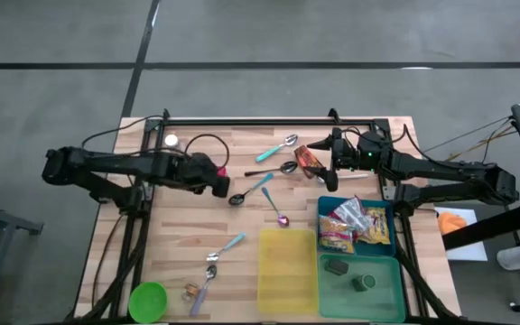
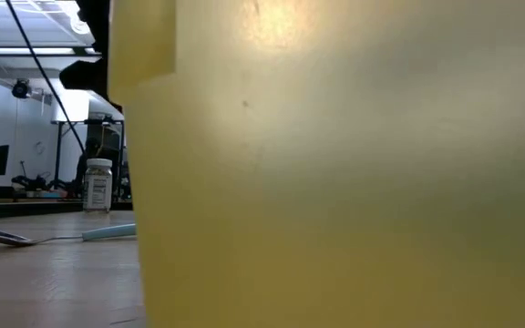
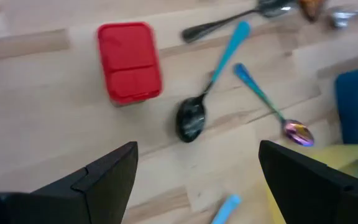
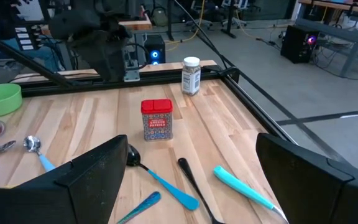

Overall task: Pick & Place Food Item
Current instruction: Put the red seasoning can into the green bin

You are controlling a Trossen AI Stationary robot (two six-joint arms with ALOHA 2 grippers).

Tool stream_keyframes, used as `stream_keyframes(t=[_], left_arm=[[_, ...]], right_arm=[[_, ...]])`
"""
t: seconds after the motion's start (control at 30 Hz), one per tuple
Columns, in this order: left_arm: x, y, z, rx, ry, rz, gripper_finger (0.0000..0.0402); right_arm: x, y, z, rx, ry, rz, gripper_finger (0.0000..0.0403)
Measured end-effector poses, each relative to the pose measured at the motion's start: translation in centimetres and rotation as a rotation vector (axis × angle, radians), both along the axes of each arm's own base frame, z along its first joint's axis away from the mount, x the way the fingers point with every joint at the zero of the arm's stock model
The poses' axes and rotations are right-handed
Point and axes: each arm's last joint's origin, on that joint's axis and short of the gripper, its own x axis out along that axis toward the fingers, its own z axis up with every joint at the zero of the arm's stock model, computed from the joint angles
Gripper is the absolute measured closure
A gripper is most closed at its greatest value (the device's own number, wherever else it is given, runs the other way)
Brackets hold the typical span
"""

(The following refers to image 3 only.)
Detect light-blue-handled silver utensil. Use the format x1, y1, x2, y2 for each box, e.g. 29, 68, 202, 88
211, 194, 243, 224

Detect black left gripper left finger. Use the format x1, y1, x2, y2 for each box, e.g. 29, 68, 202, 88
31, 141, 139, 224

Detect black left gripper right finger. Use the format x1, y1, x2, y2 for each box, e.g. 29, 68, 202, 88
258, 139, 358, 224

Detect iridescent rainbow spoon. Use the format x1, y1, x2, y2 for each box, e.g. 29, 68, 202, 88
233, 62, 316, 147

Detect red-lid paprika tin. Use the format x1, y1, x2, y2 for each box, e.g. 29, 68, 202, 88
96, 21, 163, 108

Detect all-black metal spoon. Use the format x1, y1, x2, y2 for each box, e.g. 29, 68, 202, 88
181, 0, 295, 44

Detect small silver spoon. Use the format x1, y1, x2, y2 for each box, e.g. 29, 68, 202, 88
328, 2, 358, 29

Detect brown snack bar wrapper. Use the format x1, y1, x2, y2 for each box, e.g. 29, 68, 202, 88
296, 0, 328, 22

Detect yellow plastic bin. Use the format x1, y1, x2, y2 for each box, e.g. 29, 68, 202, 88
261, 142, 358, 224

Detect black-bowl blue-handled spoon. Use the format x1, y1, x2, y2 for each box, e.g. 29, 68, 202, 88
175, 21, 252, 144

